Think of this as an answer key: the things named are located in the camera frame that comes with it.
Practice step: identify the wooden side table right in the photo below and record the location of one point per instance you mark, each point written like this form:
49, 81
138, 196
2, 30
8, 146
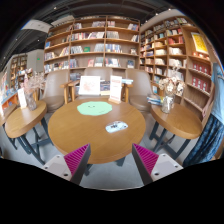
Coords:
180, 121

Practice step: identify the vase with pink flowers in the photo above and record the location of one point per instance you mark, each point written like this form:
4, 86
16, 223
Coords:
30, 86

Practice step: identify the wooden bookshelf right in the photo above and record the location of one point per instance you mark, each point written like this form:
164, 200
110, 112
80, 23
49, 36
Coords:
167, 48

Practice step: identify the brown armchair left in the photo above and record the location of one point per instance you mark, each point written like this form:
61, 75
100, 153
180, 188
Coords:
56, 89

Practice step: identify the large wooden bookshelf centre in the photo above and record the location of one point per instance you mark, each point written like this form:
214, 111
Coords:
93, 41

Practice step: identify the round wooden centre table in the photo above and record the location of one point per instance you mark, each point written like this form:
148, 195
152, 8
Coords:
69, 130

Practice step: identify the white picture board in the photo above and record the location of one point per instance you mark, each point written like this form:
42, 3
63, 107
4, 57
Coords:
89, 85

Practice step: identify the person in blue clothes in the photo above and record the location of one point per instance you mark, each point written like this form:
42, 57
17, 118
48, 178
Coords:
213, 132

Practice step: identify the distant wooden bookshelf left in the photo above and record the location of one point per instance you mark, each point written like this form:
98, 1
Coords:
17, 69

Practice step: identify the wooden side table left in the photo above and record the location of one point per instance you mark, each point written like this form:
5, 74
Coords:
23, 120

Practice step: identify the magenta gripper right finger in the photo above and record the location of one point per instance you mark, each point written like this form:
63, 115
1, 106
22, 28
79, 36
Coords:
152, 166

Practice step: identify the white patterned computer mouse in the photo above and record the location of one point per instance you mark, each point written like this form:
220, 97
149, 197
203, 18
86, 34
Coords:
116, 126

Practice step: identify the stack of books on chair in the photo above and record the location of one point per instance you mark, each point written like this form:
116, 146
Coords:
154, 99

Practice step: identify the glass vase with dried flowers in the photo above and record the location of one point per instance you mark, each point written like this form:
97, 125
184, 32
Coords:
172, 87

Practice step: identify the yellow poster on shelf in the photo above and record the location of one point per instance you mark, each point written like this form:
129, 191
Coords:
199, 43

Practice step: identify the wooden side table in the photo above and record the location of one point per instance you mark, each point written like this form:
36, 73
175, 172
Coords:
180, 121
23, 120

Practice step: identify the green round mouse pad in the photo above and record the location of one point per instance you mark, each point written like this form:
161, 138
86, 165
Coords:
94, 108

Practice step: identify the white standing sign card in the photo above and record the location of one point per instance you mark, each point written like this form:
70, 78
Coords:
115, 88

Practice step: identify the small white card on table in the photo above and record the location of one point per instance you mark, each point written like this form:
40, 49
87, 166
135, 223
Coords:
22, 98

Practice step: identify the brown armchair right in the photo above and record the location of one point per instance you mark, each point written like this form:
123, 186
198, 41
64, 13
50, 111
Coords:
140, 90

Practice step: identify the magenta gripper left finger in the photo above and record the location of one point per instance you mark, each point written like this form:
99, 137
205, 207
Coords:
70, 167

